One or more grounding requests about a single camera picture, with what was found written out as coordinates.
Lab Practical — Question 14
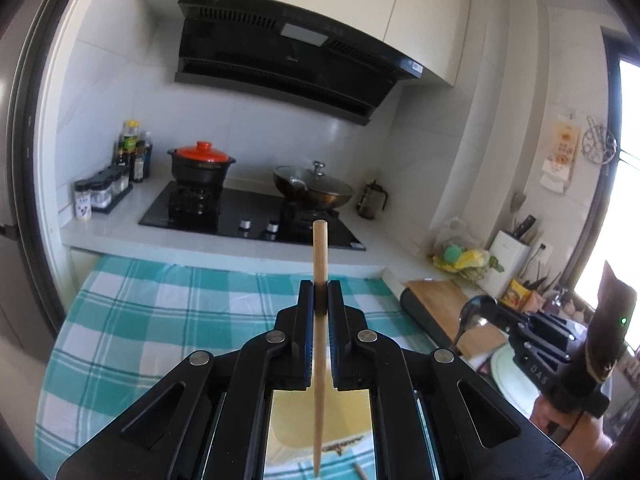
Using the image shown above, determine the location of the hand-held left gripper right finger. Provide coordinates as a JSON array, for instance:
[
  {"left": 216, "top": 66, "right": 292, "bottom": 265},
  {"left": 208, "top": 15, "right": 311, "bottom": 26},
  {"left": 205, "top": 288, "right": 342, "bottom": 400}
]
[{"left": 327, "top": 280, "right": 583, "bottom": 480}]

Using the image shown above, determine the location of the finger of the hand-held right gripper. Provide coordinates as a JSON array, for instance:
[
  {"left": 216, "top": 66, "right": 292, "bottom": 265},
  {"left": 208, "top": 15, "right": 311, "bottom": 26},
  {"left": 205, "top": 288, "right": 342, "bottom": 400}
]
[
  {"left": 492, "top": 301, "right": 581, "bottom": 343},
  {"left": 507, "top": 331, "right": 573, "bottom": 363}
]

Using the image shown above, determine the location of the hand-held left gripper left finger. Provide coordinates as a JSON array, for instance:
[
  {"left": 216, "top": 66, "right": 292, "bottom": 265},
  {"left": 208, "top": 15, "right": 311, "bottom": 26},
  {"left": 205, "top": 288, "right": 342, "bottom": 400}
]
[{"left": 55, "top": 280, "right": 317, "bottom": 480}]

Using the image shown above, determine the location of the metal spoon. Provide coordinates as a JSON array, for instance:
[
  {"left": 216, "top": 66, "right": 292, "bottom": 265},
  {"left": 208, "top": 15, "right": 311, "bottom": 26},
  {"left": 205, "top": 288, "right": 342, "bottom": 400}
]
[{"left": 451, "top": 295, "right": 498, "bottom": 356}]

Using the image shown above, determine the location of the pale yellow utensil holder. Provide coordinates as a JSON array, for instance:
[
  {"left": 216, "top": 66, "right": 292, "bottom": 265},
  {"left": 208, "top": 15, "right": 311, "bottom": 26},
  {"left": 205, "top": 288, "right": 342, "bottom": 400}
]
[{"left": 264, "top": 355, "right": 376, "bottom": 473}]

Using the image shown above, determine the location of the person's right hand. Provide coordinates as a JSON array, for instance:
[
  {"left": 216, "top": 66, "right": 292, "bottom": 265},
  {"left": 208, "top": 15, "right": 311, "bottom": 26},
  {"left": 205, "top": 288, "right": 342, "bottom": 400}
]
[{"left": 531, "top": 394, "right": 568, "bottom": 433}]

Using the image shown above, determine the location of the yellow packet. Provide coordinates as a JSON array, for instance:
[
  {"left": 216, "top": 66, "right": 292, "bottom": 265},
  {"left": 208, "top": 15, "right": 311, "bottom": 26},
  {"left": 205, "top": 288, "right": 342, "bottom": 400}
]
[{"left": 501, "top": 280, "right": 534, "bottom": 309}]

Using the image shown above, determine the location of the pale green plate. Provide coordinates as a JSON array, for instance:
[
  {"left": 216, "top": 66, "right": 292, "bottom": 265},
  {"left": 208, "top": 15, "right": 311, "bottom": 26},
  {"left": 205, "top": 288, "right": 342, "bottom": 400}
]
[{"left": 487, "top": 345, "right": 543, "bottom": 418}]

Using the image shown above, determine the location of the white knife holder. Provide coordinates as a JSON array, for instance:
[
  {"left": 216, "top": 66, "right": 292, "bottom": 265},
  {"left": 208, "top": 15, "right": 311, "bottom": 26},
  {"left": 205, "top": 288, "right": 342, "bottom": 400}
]
[{"left": 487, "top": 215, "right": 540, "bottom": 297}]

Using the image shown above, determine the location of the wooden cutting board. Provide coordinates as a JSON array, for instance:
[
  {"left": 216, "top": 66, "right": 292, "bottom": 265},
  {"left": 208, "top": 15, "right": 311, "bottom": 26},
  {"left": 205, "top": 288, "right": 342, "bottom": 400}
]
[{"left": 407, "top": 280, "right": 509, "bottom": 357}]

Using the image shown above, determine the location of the black board stand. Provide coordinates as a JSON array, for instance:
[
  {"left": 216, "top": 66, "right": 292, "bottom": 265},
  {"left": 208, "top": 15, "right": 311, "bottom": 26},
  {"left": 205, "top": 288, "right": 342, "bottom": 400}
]
[{"left": 400, "top": 287, "right": 452, "bottom": 352}]

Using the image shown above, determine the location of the plastic bag of fruit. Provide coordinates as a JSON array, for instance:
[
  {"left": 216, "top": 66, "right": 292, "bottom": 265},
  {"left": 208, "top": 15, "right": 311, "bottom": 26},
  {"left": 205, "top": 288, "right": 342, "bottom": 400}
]
[{"left": 432, "top": 217, "right": 502, "bottom": 282}]

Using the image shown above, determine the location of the black gas stove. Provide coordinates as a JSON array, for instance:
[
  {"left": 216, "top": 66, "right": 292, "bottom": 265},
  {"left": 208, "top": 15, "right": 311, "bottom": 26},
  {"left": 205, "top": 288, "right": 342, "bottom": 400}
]
[{"left": 139, "top": 181, "right": 367, "bottom": 252}]

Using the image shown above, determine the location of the dark wok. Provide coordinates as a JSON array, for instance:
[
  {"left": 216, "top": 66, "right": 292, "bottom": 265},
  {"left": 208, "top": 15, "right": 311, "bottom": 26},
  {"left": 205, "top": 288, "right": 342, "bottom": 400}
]
[{"left": 272, "top": 165, "right": 354, "bottom": 211}]

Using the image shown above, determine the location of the glass french press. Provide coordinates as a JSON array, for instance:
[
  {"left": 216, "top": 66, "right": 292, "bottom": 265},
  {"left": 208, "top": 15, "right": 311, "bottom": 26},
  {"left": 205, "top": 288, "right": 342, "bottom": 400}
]
[{"left": 356, "top": 180, "right": 389, "bottom": 220}]

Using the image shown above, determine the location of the teal checked tablecloth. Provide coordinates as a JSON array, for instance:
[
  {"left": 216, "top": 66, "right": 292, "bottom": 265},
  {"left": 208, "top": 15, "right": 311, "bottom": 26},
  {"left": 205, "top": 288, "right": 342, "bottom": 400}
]
[{"left": 35, "top": 255, "right": 441, "bottom": 480}]

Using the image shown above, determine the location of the glass wok lid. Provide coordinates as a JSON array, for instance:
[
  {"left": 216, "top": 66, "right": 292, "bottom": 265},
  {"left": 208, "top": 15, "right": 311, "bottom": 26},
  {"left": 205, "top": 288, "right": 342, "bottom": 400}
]
[{"left": 275, "top": 160, "right": 347, "bottom": 188}]

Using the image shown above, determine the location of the window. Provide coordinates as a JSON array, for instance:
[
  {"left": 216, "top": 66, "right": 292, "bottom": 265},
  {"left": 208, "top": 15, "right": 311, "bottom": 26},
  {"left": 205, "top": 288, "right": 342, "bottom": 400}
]
[{"left": 572, "top": 32, "right": 640, "bottom": 353}]

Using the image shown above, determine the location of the hanging metal trivet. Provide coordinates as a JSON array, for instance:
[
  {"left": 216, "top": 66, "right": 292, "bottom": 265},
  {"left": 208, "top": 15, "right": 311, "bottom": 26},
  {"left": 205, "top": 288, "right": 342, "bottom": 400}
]
[{"left": 580, "top": 116, "right": 617, "bottom": 166}]

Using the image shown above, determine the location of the black clay pot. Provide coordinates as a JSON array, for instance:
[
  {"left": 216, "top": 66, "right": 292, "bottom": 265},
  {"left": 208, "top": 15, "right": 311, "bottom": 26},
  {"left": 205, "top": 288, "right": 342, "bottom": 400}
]
[{"left": 167, "top": 149, "right": 237, "bottom": 187}]

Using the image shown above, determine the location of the red pot lid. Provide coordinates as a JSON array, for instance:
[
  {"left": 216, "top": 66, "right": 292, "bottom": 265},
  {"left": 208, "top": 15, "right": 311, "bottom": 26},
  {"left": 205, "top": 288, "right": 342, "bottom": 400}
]
[{"left": 175, "top": 141, "right": 227, "bottom": 162}]

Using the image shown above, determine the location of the spice jar rack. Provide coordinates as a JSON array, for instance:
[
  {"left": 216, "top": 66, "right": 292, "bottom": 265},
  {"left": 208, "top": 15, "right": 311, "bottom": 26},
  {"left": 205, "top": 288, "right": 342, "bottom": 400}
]
[{"left": 87, "top": 165, "right": 134, "bottom": 212}]

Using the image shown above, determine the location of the white shaker jar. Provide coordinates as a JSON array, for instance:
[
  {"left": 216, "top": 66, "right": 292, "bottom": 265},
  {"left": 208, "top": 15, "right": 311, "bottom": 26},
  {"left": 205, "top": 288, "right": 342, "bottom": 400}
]
[{"left": 74, "top": 180, "right": 94, "bottom": 222}]

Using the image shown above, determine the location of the black range hood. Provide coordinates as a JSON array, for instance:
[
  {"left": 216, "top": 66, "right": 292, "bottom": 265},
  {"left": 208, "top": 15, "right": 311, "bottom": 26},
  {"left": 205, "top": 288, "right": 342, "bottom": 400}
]
[{"left": 175, "top": 0, "right": 423, "bottom": 126}]

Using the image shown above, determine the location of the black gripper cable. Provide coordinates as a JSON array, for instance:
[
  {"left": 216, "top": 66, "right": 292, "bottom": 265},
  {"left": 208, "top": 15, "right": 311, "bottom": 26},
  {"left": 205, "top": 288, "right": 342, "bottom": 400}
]
[{"left": 547, "top": 407, "right": 593, "bottom": 443}]

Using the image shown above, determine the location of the wall calendar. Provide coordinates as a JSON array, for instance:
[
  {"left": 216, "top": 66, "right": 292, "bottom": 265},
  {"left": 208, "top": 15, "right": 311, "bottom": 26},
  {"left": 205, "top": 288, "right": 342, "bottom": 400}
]
[{"left": 540, "top": 114, "right": 581, "bottom": 194}]

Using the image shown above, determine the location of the dark door frame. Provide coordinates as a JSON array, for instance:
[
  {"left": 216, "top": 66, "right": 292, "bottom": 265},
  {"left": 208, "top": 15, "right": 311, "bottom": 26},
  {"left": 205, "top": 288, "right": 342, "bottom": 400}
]
[{"left": 0, "top": 0, "right": 106, "bottom": 346}]

